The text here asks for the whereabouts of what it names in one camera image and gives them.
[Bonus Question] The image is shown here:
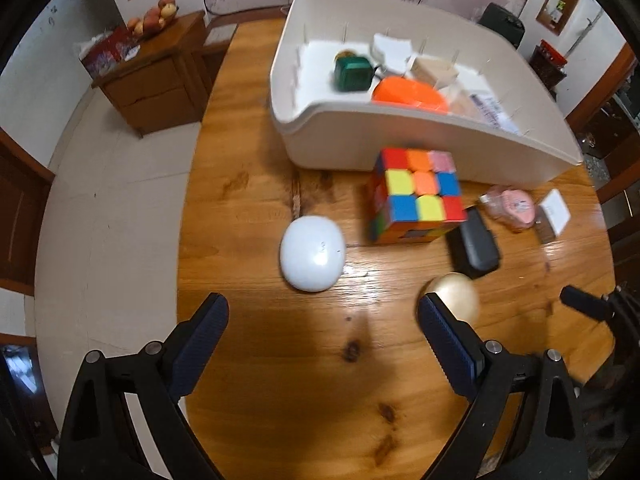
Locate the gold round compact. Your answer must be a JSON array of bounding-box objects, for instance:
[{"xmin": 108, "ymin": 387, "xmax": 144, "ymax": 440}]
[{"xmin": 424, "ymin": 272, "xmax": 480, "ymax": 326}]

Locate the white USB charger block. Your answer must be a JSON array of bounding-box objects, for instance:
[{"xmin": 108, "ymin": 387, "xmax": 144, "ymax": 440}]
[{"xmin": 534, "ymin": 188, "xmax": 570, "ymax": 244}]

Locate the black power adapter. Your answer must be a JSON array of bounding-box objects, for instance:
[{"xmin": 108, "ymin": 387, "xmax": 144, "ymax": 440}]
[{"xmin": 445, "ymin": 206, "xmax": 501, "ymax": 280}]

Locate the pink correction tape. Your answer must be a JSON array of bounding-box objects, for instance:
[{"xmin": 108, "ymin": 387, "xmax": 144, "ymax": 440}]
[{"xmin": 478, "ymin": 186, "xmax": 536, "ymax": 232}]

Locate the multicolour puzzle cube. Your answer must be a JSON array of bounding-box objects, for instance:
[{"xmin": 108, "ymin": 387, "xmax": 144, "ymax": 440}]
[{"xmin": 368, "ymin": 148, "xmax": 468, "ymax": 245}]

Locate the labelled clear plastic box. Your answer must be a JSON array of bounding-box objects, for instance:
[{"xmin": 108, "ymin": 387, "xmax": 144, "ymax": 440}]
[{"xmin": 469, "ymin": 91, "xmax": 522, "ymax": 136}]

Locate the clear plastic card box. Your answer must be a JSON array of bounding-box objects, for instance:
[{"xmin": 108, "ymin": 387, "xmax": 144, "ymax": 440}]
[{"xmin": 438, "ymin": 84, "xmax": 486, "ymax": 122}]

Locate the orange round case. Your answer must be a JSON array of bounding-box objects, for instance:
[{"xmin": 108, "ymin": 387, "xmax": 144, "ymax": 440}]
[{"xmin": 371, "ymin": 76, "xmax": 449, "ymax": 114}]

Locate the beige wooden piece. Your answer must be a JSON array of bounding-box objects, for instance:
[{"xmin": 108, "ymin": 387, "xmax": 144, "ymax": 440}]
[{"xmin": 410, "ymin": 56, "xmax": 459, "ymax": 89}]

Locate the green square perfume bottle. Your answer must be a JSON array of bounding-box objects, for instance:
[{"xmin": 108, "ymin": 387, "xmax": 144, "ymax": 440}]
[{"xmin": 333, "ymin": 50, "xmax": 375, "ymax": 92}]

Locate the white gua sha board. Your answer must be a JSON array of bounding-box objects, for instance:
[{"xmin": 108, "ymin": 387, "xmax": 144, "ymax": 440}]
[{"xmin": 370, "ymin": 32, "xmax": 413, "ymax": 76}]

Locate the black speaker box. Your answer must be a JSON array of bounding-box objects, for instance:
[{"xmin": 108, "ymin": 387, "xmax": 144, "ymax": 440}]
[{"xmin": 477, "ymin": 2, "xmax": 525, "ymax": 49}]

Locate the white plastic storage bin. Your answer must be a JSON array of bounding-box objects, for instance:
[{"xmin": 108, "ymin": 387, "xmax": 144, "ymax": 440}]
[{"xmin": 270, "ymin": 0, "xmax": 582, "ymax": 188}]

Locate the wooden drawer cabinet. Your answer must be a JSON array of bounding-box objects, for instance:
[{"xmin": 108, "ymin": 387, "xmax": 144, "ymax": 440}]
[{"xmin": 92, "ymin": 11, "xmax": 210, "ymax": 136}]

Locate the red tissue box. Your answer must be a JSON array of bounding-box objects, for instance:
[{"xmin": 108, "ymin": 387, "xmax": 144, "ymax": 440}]
[{"xmin": 74, "ymin": 26, "xmax": 138, "ymax": 79}]

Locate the bowl of peaches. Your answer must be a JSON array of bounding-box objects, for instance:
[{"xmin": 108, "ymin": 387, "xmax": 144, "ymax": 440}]
[{"xmin": 126, "ymin": 0, "xmax": 179, "ymax": 39}]

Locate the long wooden TV bench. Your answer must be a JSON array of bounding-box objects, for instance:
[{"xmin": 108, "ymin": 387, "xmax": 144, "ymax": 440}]
[{"xmin": 201, "ymin": 4, "xmax": 290, "ymax": 56}]

